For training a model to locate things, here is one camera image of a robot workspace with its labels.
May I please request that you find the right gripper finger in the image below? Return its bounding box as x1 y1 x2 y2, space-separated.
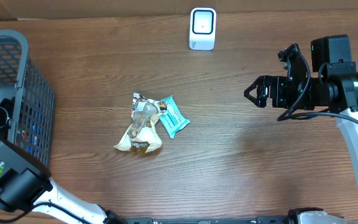
244 90 269 108
244 76 268 93

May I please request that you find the teal snack packet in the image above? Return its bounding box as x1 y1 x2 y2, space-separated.
160 95 190 139

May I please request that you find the beige snack bag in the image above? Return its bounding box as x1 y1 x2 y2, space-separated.
114 93 167 154

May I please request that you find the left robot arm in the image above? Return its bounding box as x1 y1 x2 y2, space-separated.
0 105 124 223

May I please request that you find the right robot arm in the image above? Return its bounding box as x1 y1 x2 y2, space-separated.
244 34 358 188

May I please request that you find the white barcode scanner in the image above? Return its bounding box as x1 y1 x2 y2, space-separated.
189 7 216 51

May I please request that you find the grey plastic mesh basket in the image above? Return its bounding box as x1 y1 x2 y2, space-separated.
0 30 56 166

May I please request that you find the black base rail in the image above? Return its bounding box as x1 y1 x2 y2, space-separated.
124 215 298 224

